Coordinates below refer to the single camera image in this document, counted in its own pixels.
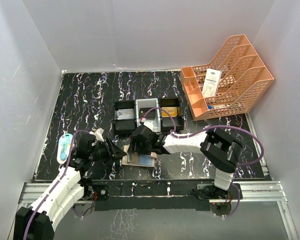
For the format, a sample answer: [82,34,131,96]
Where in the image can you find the beige leather card holder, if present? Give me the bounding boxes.
[121,145,157,168]

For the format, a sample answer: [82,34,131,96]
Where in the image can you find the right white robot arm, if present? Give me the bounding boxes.
[127,124,243,199]

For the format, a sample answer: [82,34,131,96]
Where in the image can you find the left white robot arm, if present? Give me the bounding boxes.
[13,130,127,240]

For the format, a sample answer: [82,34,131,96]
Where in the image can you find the black front base bar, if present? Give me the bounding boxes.
[91,178,243,212]

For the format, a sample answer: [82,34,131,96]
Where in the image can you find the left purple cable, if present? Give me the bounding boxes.
[22,129,96,240]

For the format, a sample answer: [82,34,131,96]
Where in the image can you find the left black tray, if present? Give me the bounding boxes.
[112,100,137,137]

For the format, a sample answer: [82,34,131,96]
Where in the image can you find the black tray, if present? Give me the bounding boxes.
[159,97,185,133]
[112,100,137,137]

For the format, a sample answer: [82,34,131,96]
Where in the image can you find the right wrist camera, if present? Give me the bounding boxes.
[141,119,154,131]

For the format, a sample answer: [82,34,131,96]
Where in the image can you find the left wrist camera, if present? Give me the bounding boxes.
[89,128,105,142]

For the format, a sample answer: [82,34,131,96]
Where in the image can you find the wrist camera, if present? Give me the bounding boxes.
[141,119,154,131]
[89,128,105,142]

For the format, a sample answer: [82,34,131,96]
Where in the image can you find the gold card in right tray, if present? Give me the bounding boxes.
[161,106,178,118]

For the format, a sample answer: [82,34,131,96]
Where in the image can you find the white middle tray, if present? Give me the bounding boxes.
[135,98,161,133]

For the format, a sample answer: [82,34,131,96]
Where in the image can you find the silver card in left tray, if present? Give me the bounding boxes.
[116,108,135,120]

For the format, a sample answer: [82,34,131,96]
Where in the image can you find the white paper receipt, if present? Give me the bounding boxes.
[202,68,222,98]

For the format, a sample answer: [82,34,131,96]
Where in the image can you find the aluminium frame rail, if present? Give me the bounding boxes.
[17,180,298,240]

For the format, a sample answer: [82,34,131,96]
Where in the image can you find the orange plastic file organizer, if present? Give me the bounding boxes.
[180,34,274,121]

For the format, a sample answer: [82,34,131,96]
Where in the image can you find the right black tray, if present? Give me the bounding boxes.
[159,97,185,133]

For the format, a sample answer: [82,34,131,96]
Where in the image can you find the blue packaged item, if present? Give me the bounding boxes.
[56,133,73,165]

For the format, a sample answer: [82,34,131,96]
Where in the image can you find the black card in white tray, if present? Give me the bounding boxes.
[138,107,157,120]

